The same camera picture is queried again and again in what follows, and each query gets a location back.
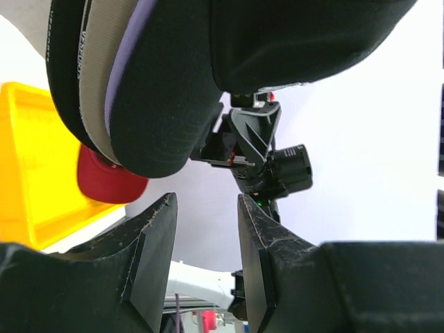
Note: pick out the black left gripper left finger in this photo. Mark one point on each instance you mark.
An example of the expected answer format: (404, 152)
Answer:
(123, 273)

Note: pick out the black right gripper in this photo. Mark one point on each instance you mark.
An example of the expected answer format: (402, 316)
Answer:
(243, 144)

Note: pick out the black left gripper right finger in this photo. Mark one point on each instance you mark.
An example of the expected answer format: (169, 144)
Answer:
(258, 232)

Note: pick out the red baseball cap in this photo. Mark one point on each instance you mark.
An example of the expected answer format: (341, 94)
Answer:
(104, 181)

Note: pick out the purple LA baseball cap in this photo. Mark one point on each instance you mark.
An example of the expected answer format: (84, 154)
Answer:
(134, 28)

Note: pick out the black R baseball cap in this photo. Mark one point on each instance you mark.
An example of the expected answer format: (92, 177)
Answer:
(63, 32)

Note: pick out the beige R baseball cap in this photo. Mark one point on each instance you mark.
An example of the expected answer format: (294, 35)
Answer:
(103, 25)

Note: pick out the yellow plastic tray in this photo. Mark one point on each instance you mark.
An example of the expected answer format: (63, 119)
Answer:
(40, 199)

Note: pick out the aluminium front rail frame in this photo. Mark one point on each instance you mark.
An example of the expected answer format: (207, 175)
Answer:
(185, 304)

